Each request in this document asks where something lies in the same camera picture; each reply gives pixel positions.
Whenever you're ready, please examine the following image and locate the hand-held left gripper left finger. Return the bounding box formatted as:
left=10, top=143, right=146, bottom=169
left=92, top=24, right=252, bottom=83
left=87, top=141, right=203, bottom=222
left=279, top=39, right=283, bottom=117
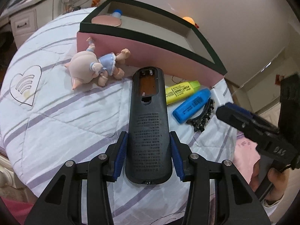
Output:
left=23, top=131, right=129, bottom=225

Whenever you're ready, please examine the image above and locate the pig doll in blue dress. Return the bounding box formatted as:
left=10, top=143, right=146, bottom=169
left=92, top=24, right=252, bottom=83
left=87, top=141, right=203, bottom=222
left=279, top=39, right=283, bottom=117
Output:
left=64, top=37, right=131, bottom=90

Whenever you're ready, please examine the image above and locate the pink cloth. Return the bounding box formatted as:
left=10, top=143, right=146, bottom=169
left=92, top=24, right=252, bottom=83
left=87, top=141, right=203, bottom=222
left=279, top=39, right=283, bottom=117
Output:
left=0, top=185, right=33, bottom=225

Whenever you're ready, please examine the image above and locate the person's right hand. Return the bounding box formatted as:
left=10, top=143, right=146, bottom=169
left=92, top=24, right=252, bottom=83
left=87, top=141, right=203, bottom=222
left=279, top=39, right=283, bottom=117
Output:
left=251, top=162, right=291, bottom=203

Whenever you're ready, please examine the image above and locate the white desk with drawers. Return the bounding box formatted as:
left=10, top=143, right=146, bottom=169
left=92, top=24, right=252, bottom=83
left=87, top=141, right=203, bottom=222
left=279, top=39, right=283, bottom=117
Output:
left=0, top=0, right=67, bottom=50

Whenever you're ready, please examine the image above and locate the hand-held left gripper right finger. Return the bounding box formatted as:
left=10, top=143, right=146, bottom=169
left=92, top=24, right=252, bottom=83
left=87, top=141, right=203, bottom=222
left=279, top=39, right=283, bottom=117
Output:
left=169, top=131, right=269, bottom=225

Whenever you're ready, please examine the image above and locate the rose gold round mirror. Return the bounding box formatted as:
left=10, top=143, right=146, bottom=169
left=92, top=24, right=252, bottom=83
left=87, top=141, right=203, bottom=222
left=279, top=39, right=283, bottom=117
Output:
left=91, top=15, right=123, bottom=28

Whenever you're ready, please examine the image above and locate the black remote control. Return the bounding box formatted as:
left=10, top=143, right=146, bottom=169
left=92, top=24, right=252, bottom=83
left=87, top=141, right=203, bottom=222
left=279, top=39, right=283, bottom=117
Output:
left=125, top=66, right=174, bottom=185

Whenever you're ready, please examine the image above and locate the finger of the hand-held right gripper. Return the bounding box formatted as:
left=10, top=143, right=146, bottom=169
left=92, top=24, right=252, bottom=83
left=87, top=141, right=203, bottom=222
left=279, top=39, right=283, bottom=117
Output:
left=216, top=105, right=280, bottom=146
left=224, top=102, right=280, bottom=132

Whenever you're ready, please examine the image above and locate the pink printed sheet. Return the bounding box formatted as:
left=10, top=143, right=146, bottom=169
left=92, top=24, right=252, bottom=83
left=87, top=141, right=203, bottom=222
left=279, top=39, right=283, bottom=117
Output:
left=231, top=131, right=261, bottom=188

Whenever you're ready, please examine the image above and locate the blue highlighter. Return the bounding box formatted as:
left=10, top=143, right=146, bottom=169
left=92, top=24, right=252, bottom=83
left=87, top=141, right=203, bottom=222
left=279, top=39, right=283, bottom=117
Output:
left=173, top=88, right=212, bottom=124

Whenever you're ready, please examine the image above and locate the yellow highlighter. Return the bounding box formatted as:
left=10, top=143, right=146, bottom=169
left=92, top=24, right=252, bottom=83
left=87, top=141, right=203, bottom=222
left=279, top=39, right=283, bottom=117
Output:
left=165, top=80, right=201, bottom=105

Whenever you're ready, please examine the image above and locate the pink box with dark rim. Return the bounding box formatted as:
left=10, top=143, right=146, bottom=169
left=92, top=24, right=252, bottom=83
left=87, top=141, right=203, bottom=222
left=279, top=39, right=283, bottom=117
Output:
left=77, top=0, right=228, bottom=88

